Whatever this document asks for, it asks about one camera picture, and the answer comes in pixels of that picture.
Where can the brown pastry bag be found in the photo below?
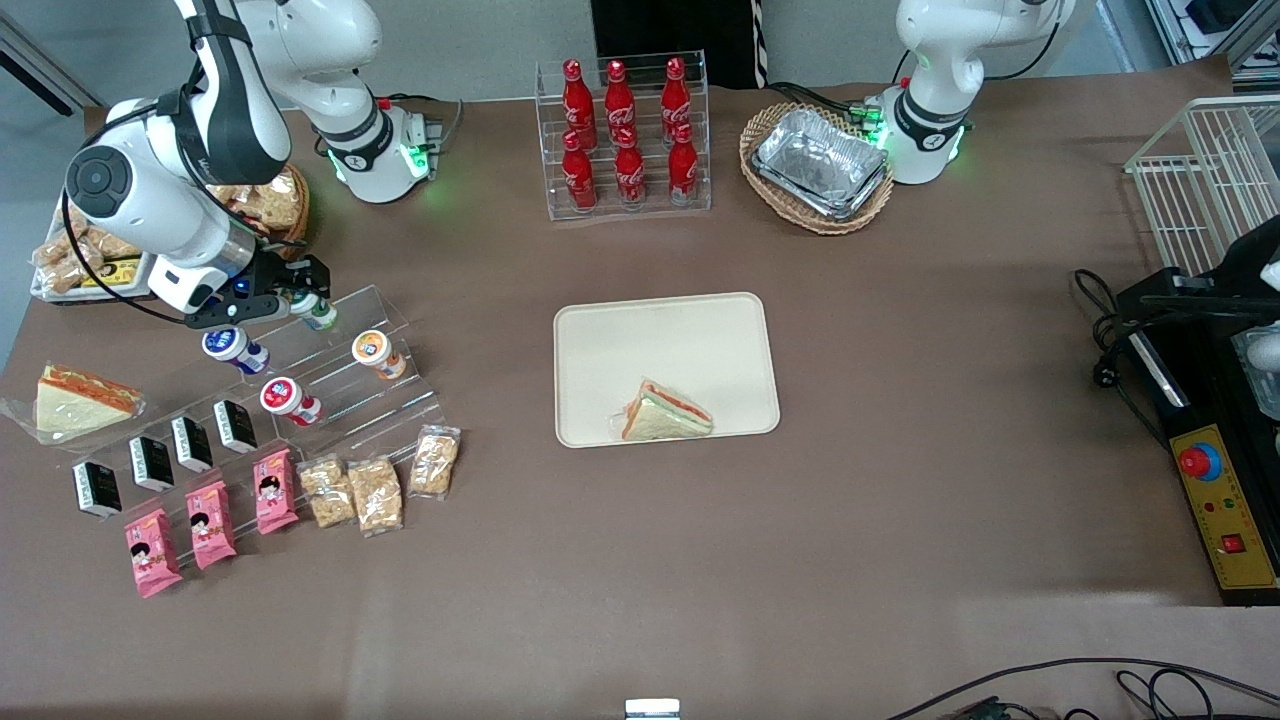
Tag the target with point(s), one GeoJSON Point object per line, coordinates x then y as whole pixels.
{"type": "Point", "coordinates": [112, 245]}
{"type": "Point", "coordinates": [65, 277]}
{"type": "Point", "coordinates": [52, 250]}
{"type": "Point", "coordinates": [268, 205]}

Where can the pink snack packet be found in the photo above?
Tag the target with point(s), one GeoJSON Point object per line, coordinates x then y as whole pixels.
{"type": "Point", "coordinates": [211, 524]}
{"type": "Point", "coordinates": [275, 490]}
{"type": "Point", "coordinates": [152, 552]}

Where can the blue gum bottle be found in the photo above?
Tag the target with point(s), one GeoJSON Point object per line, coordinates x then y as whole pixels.
{"type": "Point", "coordinates": [232, 348]}

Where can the black machine with yellow panel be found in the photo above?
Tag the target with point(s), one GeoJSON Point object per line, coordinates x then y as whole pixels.
{"type": "Point", "coordinates": [1215, 480]}

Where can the clear bag of crisp snack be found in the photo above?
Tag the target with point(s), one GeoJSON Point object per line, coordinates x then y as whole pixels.
{"type": "Point", "coordinates": [436, 461]}
{"type": "Point", "coordinates": [376, 494]}
{"type": "Point", "coordinates": [327, 490]}

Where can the clear acrylic stepped display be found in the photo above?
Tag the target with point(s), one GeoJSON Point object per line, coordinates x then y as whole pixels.
{"type": "Point", "coordinates": [345, 405]}

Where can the small yellow box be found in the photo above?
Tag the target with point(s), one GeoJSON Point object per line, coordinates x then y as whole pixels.
{"type": "Point", "coordinates": [112, 272]}

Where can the silver foil container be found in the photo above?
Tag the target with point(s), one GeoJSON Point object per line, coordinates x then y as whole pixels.
{"type": "Point", "coordinates": [822, 165]}

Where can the green gum bottle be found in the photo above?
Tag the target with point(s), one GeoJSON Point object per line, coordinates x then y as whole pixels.
{"type": "Point", "coordinates": [318, 314]}

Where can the small black carton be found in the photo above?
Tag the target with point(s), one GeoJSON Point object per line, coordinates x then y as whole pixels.
{"type": "Point", "coordinates": [191, 443]}
{"type": "Point", "coordinates": [152, 462]}
{"type": "Point", "coordinates": [236, 423]}
{"type": "Point", "coordinates": [97, 488]}

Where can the metal shelf frame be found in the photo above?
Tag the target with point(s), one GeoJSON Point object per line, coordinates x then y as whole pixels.
{"type": "Point", "coordinates": [1250, 30]}

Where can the dark metal bar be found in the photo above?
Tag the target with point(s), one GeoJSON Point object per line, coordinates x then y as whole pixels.
{"type": "Point", "coordinates": [35, 65]}

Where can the white rectangular snack tray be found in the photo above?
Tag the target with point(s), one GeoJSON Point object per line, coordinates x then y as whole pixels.
{"type": "Point", "coordinates": [95, 292]}

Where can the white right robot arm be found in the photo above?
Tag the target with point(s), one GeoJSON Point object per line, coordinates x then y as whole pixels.
{"type": "Point", "coordinates": [140, 190]}

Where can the dark round wicker basket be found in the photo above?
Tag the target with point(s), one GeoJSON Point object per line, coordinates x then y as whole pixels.
{"type": "Point", "coordinates": [298, 235]}

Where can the light round wicker basket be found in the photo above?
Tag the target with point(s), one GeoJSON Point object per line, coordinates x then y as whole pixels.
{"type": "Point", "coordinates": [770, 205]}

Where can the red cola bottle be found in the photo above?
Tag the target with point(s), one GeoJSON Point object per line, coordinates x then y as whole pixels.
{"type": "Point", "coordinates": [577, 170]}
{"type": "Point", "coordinates": [617, 90]}
{"type": "Point", "coordinates": [683, 165]}
{"type": "Point", "coordinates": [629, 170]}
{"type": "Point", "coordinates": [676, 88]}
{"type": "Point", "coordinates": [572, 90]}

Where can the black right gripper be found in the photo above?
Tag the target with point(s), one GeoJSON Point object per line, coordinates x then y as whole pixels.
{"type": "Point", "coordinates": [278, 274]}

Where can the red gum bottle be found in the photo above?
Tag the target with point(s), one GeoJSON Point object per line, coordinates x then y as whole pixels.
{"type": "Point", "coordinates": [288, 399]}

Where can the clear acrylic bottle rack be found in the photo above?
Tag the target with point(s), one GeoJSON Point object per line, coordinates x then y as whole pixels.
{"type": "Point", "coordinates": [625, 205]}

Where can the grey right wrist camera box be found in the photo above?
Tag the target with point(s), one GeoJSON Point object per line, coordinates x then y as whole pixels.
{"type": "Point", "coordinates": [235, 312]}

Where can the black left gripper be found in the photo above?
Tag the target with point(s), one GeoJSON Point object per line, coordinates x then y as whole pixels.
{"type": "Point", "coordinates": [1243, 262]}

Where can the cream plastic serving tray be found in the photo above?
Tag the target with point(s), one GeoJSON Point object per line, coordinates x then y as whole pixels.
{"type": "Point", "coordinates": [670, 340]}

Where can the wrapped triangle sandwich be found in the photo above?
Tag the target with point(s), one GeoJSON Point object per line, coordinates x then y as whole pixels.
{"type": "Point", "coordinates": [80, 400]}
{"type": "Point", "coordinates": [665, 412]}

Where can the orange gum bottle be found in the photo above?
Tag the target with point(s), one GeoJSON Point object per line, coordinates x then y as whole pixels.
{"type": "Point", "coordinates": [378, 352]}

